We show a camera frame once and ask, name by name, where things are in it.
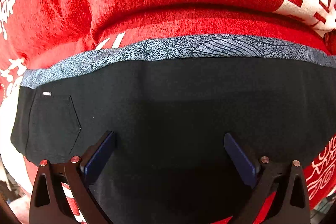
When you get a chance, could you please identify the black pants with grey trim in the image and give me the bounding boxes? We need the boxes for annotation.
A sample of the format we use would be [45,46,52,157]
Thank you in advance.
[11,35,335,223]

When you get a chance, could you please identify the red bedspread with white characters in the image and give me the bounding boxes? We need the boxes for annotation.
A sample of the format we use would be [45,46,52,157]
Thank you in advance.
[1,0,335,223]

